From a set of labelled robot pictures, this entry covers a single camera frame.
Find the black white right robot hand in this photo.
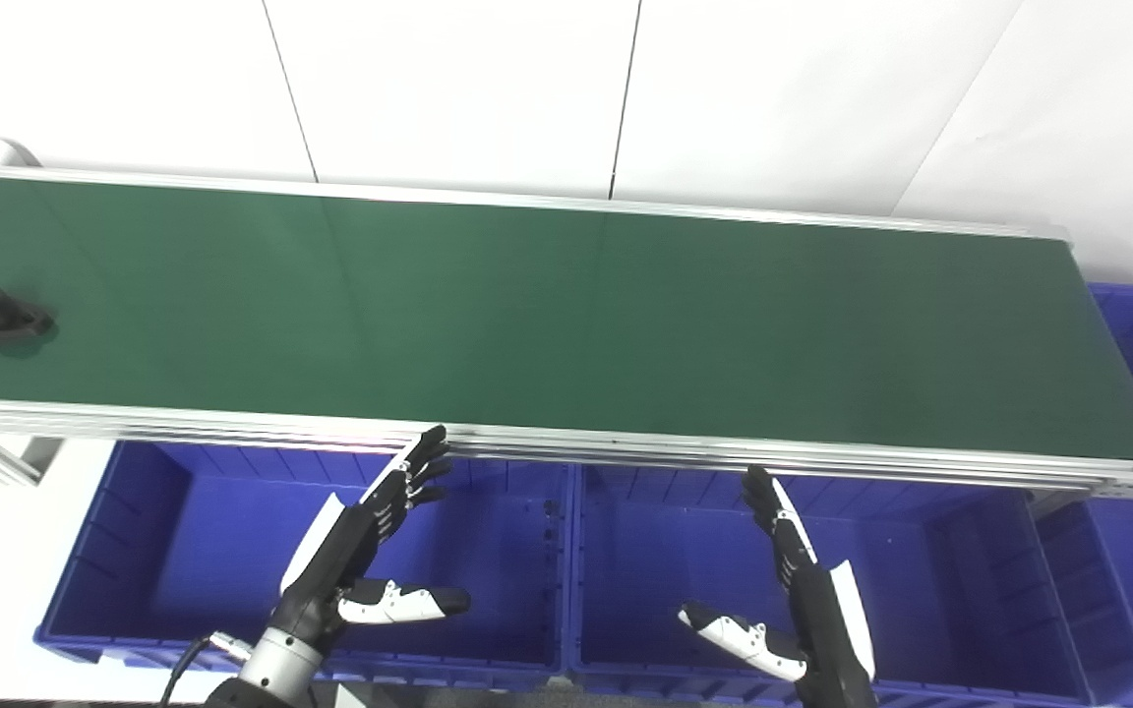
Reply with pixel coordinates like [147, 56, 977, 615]
[678, 466, 878, 708]

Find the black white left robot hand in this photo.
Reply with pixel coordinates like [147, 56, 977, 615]
[276, 425, 473, 652]

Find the green conveyor belt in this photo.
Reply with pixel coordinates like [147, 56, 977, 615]
[0, 162, 1133, 502]
[0, 175, 1133, 463]

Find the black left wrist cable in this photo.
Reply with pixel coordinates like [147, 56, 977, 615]
[159, 632, 255, 708]

